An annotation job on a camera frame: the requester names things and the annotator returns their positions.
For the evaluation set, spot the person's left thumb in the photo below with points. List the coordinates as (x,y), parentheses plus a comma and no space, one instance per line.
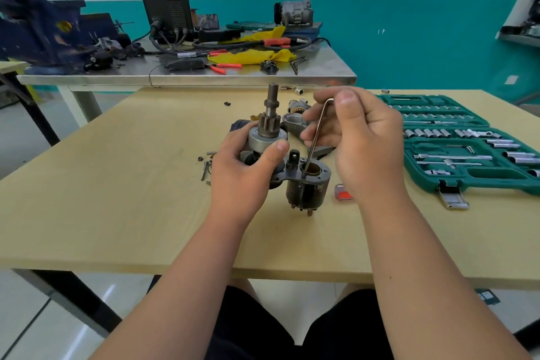
(272,157)

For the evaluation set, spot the group of long chrome sockets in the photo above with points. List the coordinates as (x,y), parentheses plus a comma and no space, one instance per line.
(512,155)

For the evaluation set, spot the black motor housing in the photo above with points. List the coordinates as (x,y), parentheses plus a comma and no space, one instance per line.
(240,124)

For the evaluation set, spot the green socket set case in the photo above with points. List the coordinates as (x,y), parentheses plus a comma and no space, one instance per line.
(464,176)

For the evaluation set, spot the person's left forearm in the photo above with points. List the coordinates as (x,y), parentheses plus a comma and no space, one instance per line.
(185,288)

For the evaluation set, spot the white wall socket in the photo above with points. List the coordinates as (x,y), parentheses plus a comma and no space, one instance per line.
(511,80)

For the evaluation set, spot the person's right thumb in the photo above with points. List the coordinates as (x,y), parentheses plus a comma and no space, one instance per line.
(350,104)

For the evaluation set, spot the blue bench vise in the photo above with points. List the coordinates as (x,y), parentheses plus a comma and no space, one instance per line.
(38,30)

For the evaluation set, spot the person's left hand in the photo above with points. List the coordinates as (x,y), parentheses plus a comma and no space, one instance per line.
(236,178)

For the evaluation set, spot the starter motor assembly with pinion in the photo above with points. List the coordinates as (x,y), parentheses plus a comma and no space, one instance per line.
(310,186)

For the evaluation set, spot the silver hex key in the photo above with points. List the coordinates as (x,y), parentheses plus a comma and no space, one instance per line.
(312,153)

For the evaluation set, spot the closed green tool case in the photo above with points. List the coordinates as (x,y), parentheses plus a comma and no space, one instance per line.
(249,25)

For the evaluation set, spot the row of small chrome sockets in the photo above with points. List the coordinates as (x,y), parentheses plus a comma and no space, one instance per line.
(426,111)

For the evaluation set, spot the wooden table with black legs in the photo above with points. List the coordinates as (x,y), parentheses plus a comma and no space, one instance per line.
(126,203)

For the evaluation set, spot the yellow cloth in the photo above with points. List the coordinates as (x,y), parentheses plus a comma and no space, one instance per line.
(249,56)

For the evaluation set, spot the red electrode holder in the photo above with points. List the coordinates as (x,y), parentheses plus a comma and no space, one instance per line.
(276,41)

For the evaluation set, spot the blue box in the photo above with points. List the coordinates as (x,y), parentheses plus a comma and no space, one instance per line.
(308,28)

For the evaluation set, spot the black rectangular box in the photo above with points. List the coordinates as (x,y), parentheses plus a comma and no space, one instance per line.
(219,35)

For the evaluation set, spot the black hex wrench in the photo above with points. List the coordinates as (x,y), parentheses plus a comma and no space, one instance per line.
(297,62)

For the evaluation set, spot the stainless steel table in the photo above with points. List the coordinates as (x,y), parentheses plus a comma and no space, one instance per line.
(253,77)

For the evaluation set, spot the grey wall shelf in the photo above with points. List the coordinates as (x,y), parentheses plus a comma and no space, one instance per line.
(521,37)

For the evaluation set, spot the black round motor part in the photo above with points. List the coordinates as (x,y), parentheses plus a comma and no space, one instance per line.
(269,67)

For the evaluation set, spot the pile of black metal parts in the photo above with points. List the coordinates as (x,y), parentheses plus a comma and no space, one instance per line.
(109,54)

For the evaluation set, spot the person's right forearm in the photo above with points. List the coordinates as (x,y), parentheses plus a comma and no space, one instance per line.
(422,279)

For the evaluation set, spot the small red clear plastic box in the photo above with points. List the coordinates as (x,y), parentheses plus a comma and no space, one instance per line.
(342,193)

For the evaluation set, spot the silver alternator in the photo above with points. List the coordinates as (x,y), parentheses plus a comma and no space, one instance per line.
(293,13)

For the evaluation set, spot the chrome extension bar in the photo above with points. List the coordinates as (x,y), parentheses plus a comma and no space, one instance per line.
(451,157)

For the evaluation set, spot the black ground clamp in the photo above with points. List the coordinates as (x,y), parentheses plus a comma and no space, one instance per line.
(185,64)

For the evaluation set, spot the silver starter nose housing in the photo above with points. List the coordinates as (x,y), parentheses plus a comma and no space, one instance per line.
(293,123)

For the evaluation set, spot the small hex key in case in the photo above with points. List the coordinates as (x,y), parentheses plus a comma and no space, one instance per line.
(462,147)

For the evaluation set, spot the copper wound armature part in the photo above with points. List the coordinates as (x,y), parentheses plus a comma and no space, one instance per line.
(297,106)

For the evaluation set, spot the person's black shorts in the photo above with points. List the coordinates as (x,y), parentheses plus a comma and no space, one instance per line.
(253,326)

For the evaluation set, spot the person's right hand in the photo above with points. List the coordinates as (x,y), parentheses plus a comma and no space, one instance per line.
(371,148)

